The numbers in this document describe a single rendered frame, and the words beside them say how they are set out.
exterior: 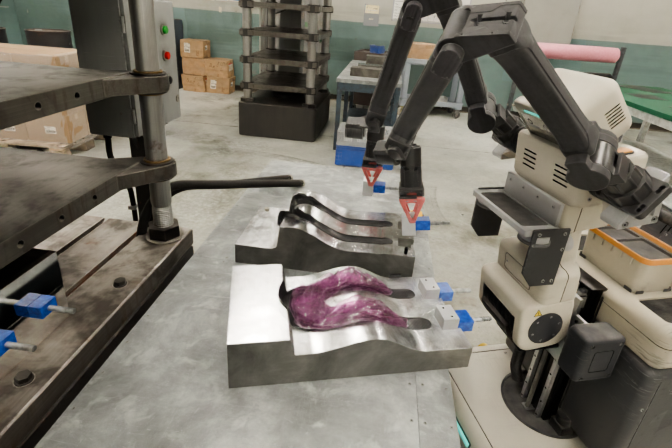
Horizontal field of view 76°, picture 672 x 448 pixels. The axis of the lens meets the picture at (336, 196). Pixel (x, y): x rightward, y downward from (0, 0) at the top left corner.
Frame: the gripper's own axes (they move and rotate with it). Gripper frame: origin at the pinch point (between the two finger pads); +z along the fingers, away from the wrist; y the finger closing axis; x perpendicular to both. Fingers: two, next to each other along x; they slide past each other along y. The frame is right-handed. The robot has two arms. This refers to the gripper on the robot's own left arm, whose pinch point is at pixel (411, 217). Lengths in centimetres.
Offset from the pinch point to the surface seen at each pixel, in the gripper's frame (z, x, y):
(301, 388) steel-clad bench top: 21, -23, 45
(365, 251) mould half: 7.6, -12.8, 5.9
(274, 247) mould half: 5.8, -38.0, 6.6
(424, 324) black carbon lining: 16.6, 1.5, 27.3
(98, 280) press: 9, -82, 21
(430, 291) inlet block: 13.0, 3.5, 18.6
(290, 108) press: -17, -125, -378
